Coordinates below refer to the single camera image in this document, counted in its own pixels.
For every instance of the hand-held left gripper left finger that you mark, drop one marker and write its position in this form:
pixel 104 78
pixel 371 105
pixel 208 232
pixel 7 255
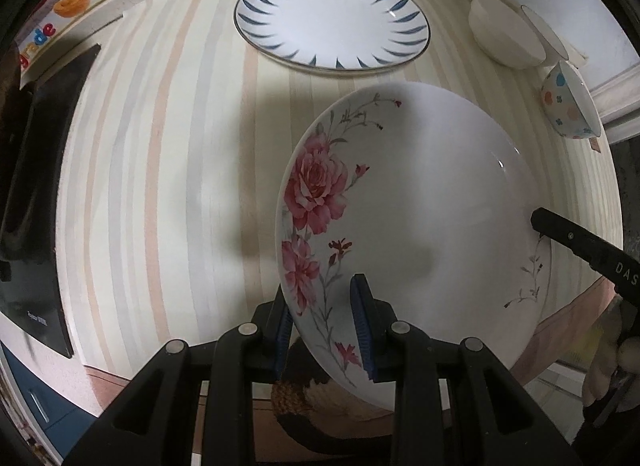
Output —
pixel 281 343

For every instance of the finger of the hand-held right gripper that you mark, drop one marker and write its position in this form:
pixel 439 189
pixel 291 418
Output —
pixel 580 243

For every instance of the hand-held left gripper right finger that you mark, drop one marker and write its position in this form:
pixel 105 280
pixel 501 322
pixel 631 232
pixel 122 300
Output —
pixel 361 326

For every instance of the white colourful dotted bowl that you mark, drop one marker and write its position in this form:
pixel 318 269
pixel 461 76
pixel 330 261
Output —
pixel 567 103

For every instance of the white pink floral plate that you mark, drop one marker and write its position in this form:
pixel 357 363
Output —
pixel 440 206

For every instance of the white blue-rimmed bowl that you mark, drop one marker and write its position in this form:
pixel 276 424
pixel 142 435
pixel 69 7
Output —
pixel 550 40

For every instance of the plain white bowl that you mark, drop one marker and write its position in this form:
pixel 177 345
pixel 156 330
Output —
pixel 500 38

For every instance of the white blue leaf pattern plate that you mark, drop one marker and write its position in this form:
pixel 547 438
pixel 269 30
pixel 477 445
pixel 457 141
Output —
pixel 330 13

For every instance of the person's right hand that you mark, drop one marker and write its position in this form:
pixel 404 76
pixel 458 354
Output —
pixel 605 356

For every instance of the blue cabinet drawer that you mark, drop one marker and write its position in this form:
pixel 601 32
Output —
pixel 35 396

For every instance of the black induction cooktop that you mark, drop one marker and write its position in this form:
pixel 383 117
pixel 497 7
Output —
pixel 35 206

